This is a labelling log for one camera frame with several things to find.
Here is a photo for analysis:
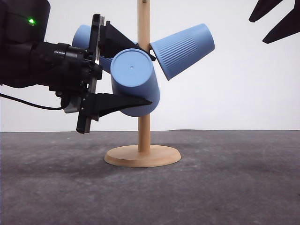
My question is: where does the wooden mug tree stand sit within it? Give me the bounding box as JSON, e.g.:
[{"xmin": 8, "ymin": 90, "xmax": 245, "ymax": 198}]
[{"xmin": 105, "ymin": 0, "xmax": 181, "ymax": 168}]

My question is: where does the black cable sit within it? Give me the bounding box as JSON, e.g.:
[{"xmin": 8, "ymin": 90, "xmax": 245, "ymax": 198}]
[{"xmin": 0, "ymin": 93, "xmax": 63, "ymax": 110}]

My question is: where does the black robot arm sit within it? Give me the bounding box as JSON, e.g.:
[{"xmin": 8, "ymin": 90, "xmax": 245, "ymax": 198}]
[{"xmin": 0, "ymin": 0, "xmax": 152, "ymax": 134}]

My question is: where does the blue ribbed plastic cup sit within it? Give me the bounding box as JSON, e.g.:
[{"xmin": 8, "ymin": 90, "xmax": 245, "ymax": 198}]
[
  {"xmin": 72, "ymin": 25, "xmax": 138, "ymax": 48},
  {"xmin": 100, "ymin": 48, "xmax": 161, "ymax": 117},
  {"xmin": 150, "ymin": 23, "xmax": 215, "ymax": 81}
]

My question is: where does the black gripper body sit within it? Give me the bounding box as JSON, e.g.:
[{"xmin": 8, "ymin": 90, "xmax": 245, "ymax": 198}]
[{"xmin": 49, "ymin": 14, "xmax": 111, "ymax": 134}]

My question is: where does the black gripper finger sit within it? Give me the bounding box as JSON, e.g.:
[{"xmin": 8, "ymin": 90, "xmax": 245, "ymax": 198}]
[
  {"xmin": 97, "ymin": 93, "xmax": 152, "ymax": 121},
  {"xmin": 248, "ymin": 0, "xmax": 283, "ymax": 23},
  {"xmin": 100, "ymin": 21, "xmax": 156, "ymax": 61},
  {"xmin": 263, "ymin": 0, "xmax": 300, "ymax": 44}
]

